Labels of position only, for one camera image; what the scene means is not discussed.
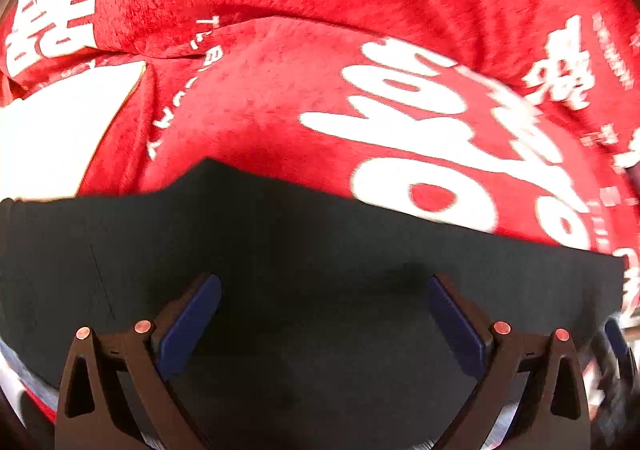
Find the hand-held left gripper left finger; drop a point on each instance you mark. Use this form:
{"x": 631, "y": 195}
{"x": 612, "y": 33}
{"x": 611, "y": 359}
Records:
{"x": 187, "y": 325}

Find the black pants with grey lining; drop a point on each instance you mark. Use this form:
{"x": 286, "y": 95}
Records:
{"x": 300, "y": 240}

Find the red printed blanket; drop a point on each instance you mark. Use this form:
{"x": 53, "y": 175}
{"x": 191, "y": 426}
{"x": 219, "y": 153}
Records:
{"x": 300, "y": 5}

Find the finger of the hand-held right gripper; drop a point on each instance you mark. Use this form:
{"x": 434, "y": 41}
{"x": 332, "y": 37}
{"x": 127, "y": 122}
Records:
{"x": 614, "y": 337}

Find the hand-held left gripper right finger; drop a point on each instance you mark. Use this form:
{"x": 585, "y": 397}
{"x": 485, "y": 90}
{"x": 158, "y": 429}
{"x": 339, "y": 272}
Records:
{"x": 457, "y": 325}

